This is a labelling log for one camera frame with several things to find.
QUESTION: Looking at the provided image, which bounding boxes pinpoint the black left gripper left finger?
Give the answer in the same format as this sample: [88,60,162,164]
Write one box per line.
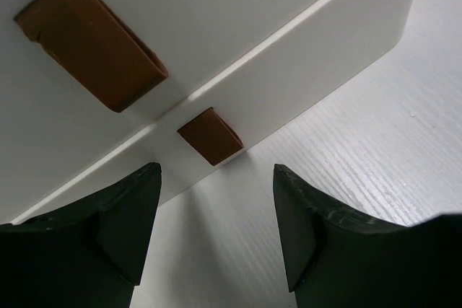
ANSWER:
[1,162,162,307]

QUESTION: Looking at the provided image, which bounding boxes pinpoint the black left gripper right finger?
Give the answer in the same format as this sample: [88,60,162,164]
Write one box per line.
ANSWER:
[273,164,461,307]

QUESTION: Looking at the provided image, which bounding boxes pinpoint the white drawer cabinet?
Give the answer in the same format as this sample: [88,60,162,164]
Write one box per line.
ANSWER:
[1,0,412,223]

